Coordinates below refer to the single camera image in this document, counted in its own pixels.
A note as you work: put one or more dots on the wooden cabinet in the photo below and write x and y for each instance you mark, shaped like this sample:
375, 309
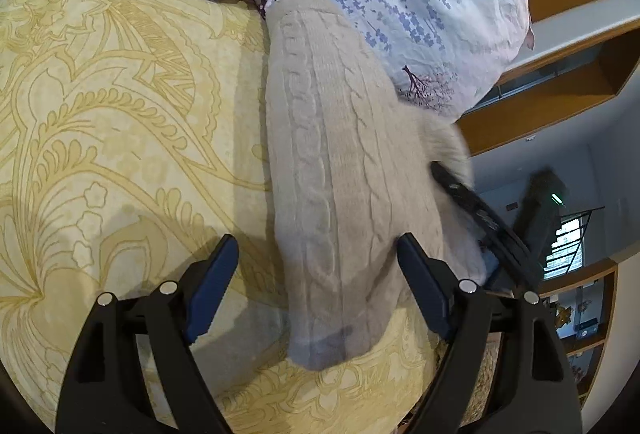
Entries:
560, 89

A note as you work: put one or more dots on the wooden shelf unit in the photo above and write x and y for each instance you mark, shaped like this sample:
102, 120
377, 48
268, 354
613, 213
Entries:
595, 314

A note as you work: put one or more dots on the blue floral tree-print pillow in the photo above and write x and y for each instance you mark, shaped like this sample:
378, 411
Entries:
425, 4

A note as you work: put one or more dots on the yellow patterned bedsheet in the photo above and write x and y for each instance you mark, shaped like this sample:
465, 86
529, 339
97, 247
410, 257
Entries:
110, 139

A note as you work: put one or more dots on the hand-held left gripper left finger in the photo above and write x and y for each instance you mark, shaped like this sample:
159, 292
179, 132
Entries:
212, 289

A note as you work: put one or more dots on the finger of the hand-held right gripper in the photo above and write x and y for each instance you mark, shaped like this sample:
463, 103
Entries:
475, 206
492, 270

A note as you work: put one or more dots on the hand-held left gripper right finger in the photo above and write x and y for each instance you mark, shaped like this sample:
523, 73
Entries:
425, 285

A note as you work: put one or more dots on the window with railing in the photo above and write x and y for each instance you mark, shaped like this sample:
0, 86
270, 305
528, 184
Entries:
570, 244

